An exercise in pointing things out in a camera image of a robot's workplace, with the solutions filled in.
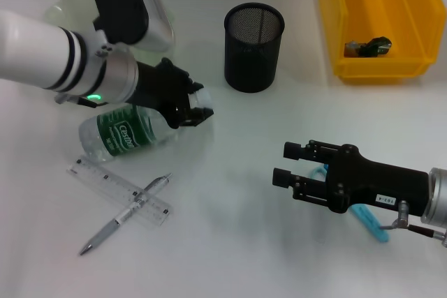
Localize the silver ballpoint pen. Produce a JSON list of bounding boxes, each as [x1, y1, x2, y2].
[[78, 172, 174, 256]]

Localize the black mesh pen holder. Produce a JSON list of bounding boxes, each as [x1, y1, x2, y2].
[[223, 2, 286, 94]]

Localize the clear water bottle green label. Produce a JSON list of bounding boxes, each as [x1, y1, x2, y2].
[[78, 87, 214, 163]]

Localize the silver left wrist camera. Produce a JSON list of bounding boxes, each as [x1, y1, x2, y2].
[[92, 0, 175, 52]]

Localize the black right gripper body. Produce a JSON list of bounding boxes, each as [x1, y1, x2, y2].
[[325, 143, 430, 215]]

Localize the right gripper cable with plugs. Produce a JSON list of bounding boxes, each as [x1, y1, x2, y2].
[[379, 200, 447, 248]]

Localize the green plastic wrapper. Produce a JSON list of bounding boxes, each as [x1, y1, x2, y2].
[[344, 35, 394, 59]]

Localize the left gripper cable with plugs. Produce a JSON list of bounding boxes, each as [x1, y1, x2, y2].
[[54, 93, 99, 109]]

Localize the pale green wavy glass plate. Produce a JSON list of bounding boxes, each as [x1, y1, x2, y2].
[[44, 0, 177, 68]]

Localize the transparent plastic ruler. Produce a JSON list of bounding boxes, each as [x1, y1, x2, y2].
[[66, 158, 173, 227]]

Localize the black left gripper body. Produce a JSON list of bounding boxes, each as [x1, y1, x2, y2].
[[132, 57, 192, 130]]

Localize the blue scissors with cap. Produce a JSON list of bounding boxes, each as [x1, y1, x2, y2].
[[309, 163, 390, 242]]

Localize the gripper cable with plugs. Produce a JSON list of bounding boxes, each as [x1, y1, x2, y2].
[[379, 200, 447, 248], [54, 93, 99, 109]]

